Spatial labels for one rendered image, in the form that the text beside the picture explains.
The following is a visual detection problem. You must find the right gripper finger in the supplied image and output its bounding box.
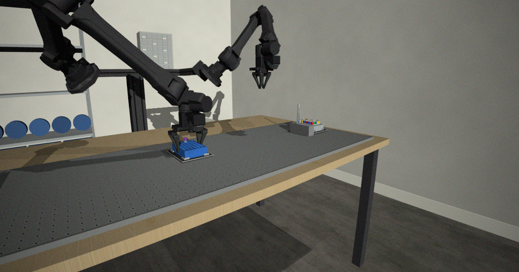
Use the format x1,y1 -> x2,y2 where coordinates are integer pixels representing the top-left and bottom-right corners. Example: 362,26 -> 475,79
168,133 -> 180,153
196,131 -> 208,144

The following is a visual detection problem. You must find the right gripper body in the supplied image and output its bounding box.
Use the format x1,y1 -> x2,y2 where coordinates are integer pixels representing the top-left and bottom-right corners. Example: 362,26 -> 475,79
168,110 -> 208,135

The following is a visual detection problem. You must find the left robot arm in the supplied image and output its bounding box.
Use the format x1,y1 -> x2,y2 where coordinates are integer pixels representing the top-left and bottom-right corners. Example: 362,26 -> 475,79
204,5 -> 281,83

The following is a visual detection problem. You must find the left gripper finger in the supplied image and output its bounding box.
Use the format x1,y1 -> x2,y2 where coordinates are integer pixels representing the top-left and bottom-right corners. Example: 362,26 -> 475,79
262,73 -> 271,89
252,73 -> 264,89

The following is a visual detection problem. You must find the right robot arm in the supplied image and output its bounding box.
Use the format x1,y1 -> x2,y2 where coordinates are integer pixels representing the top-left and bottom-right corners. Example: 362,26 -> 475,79
27,0 -> 212,132

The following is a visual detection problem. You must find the blue tube carrier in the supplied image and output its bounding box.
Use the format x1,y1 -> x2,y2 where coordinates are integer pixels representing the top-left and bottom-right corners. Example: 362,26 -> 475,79
172,140 -> 207,158

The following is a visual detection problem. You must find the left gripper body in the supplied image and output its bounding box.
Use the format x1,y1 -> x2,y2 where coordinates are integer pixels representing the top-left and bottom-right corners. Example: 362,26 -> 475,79
249,56 -> 273,73

